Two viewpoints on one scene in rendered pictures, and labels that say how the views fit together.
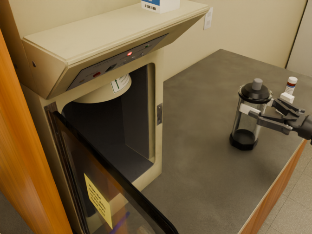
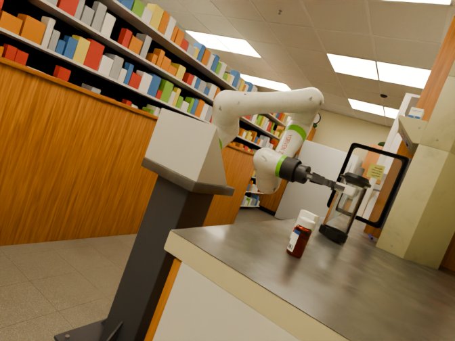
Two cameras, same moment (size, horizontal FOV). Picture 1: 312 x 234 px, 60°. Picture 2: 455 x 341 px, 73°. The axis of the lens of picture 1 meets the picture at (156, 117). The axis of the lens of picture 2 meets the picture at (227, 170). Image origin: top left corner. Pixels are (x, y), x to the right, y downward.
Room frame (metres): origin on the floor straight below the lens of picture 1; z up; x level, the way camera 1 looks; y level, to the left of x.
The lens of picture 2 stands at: (1.75, -1.00, 1.13)
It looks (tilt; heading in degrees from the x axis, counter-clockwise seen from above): 5 degrees down; 168
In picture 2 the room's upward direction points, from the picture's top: 21 degrees clockwise
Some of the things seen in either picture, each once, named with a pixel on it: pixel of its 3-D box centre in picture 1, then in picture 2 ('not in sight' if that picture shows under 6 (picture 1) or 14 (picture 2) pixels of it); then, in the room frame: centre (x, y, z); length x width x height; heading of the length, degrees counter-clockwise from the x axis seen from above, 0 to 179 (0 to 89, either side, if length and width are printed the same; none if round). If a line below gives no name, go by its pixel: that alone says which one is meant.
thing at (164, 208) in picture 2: not in sight; (156, 268); (0.32, -0.84, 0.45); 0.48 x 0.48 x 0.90; 46
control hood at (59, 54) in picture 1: (130, 47); (407, 136); (0.46, 0.04, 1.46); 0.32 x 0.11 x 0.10; 138
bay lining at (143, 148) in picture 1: (90, 122); not in sight; (0.58, 0.18, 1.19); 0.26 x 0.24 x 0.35; 138
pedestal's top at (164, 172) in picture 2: not in sight; (189, 177); (0.32, -0.84, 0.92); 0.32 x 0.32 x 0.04; 46
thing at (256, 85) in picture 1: (256, 88); (357, 176); (0.77, -0.33, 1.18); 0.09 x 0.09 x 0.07
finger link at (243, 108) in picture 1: (250, 111); not in sight; (0.72, -0.31, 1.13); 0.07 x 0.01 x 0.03; 49
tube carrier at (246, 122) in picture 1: (249, 117); (344, 206); (0.76, -0.33, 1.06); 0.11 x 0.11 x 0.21
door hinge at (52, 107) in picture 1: (72, 179); (397, 195); (0.38, 0.18, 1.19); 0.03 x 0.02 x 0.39; 138
